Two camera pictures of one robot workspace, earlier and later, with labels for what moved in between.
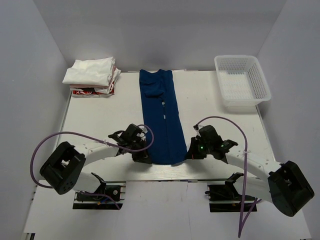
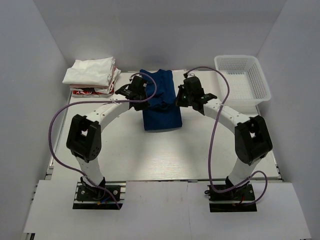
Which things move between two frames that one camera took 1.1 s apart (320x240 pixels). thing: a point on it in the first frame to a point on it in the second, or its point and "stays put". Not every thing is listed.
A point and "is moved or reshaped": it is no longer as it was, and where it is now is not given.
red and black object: (89, 91) stays put
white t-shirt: (95, 71) stays put
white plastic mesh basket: (242, 82) stays put
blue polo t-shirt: (160, 112) is moved or reshaped
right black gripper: (193, 153) to (179, 102)
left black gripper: (143, 157) to (143, 106)
